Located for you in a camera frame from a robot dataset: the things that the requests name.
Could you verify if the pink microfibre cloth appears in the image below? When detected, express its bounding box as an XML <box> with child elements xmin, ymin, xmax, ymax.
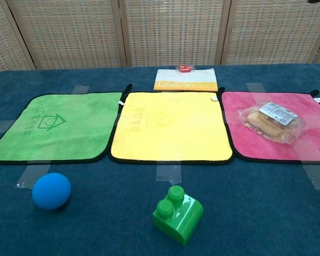
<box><xmin>220</xmin><ymin>90</ymin><xmax>320</xmax><ymax>164</ymax></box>

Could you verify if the clear tape strip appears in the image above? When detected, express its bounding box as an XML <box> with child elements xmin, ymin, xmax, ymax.
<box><xmin>301</xmin><ymin>161</ymin><xmax>320</xmax><ymax>190</ymax></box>
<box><xmin>0</xmin><ymin>120</ymin><xmax>15</xmax><ymax>134</ymax></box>
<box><xmin>70</xmin><ymin>85</ymin><xmax>90</xmax><ymax>94</ymax></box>
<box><xmin>245</xmin><ymin>82</ymin><xmax>267</xmax><ymax>93</ymax></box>
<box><xmin>156</xmin><ymin>161</ymin><xmax>182</xmax><ymax>185</ymax></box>
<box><xmin>15</xmin><ymin>161</ymin><xmax>51</xmax><ymax>189</ymax></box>

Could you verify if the dark blue tablecloth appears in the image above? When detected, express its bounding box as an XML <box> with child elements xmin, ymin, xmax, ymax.
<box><xmin>0</xmin><ymin>63</ymin><xmax>320</xmax><ymax>256</ymax></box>

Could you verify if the yellow microfibre cloth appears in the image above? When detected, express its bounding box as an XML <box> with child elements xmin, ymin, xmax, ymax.
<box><xmin>108</xmin><ymin>86</ymin><xmax>235</xmax><ymax>165</ymax></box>

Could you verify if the white yellow Lexicon book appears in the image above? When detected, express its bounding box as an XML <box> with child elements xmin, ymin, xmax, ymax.
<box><xmin>153</xmin><ymin>68</ymin><xmax>219</xmax><ymax>93</ymax></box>

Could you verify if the green plastic building block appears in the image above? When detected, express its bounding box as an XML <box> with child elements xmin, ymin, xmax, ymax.
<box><xmin>152</xmin><ymin>185</ymin><xmax>204</xmax><ymax>246</ymax></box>

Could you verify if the blue foam ball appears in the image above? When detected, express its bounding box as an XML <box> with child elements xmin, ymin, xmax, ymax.
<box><xmin>31</xmin><ymin>172</ymin><xmax>72</xmax><ymax>211</ymax></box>

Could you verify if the green microfibre cloth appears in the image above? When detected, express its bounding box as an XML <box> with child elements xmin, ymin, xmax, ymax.
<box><xmin>0</xmin><ymin>83</ymin><xmax>133</xmax><ymax>165</ymax></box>

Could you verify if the packaged bread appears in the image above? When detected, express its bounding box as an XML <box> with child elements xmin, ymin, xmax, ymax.
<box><xmin>238</xmin><ymin>101</ymin><xmax>307</xmax><ymax>145</ymax></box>

